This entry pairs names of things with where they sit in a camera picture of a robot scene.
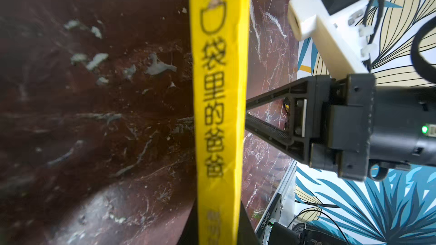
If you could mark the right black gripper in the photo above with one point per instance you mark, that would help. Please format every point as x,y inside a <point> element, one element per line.
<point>365,130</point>

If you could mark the yellow book with figures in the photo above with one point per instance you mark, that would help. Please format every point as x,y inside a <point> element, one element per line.
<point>219,41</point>

